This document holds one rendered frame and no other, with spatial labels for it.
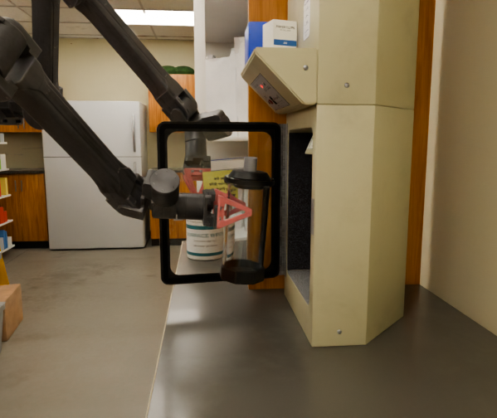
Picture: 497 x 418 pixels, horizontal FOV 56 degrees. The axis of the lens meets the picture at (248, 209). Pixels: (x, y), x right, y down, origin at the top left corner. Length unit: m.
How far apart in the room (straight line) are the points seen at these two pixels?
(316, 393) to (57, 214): 5.43
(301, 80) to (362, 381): 0.54
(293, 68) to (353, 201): 0.27
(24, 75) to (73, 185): 5.19
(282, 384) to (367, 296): 0.25
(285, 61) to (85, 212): 5.23
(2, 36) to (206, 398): 0.63
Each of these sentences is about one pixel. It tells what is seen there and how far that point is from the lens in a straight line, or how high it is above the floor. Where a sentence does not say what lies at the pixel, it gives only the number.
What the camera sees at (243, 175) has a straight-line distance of 0.96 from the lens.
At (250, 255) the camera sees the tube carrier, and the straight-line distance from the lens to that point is 0.99.
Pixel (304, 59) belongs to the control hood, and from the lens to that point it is 0.88.
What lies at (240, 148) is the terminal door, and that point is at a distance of 1.15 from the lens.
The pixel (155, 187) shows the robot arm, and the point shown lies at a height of 1.26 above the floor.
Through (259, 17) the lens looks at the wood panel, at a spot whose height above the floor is 1.65.
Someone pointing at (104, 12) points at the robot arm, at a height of 1.64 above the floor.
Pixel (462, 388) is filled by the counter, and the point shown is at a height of 0.94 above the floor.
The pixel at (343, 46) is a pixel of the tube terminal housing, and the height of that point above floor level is 1.51.
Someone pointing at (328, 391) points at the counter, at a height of 0.94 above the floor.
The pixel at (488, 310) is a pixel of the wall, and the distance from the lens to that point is 1.21.
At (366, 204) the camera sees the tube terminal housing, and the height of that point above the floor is 1.22.
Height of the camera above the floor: 1.35
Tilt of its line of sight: 8 degrees down
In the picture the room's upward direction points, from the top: straight up
